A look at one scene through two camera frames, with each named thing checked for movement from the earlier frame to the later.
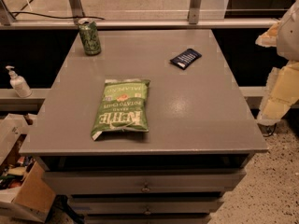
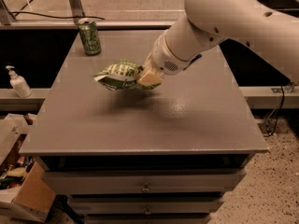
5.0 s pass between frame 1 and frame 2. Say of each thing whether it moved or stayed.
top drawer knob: stayed
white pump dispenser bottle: stayed
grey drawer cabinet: stayed
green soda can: stayed
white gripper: moved
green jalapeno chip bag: moved
